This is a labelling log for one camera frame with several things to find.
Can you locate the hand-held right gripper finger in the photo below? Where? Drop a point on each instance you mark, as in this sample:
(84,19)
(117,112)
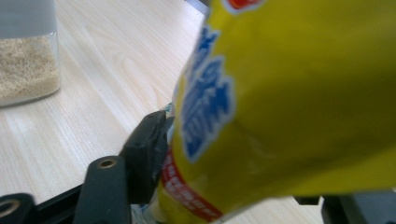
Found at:
(144,155)

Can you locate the clear jar with grey lid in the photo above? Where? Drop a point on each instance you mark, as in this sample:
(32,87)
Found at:
(28,62)

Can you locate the yellow seasoning bag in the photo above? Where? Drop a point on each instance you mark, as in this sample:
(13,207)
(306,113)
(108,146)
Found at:
(295,109)

